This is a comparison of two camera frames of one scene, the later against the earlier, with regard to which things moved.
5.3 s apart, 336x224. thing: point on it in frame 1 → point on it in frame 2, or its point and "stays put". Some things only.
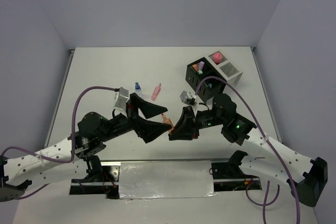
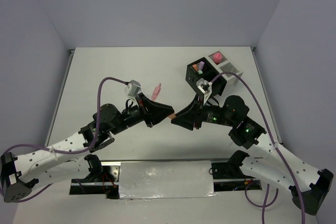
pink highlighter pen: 156,92 stays put
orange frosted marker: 195,66 stays put
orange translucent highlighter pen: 167,120 → 172,116
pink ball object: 217,57 stays put
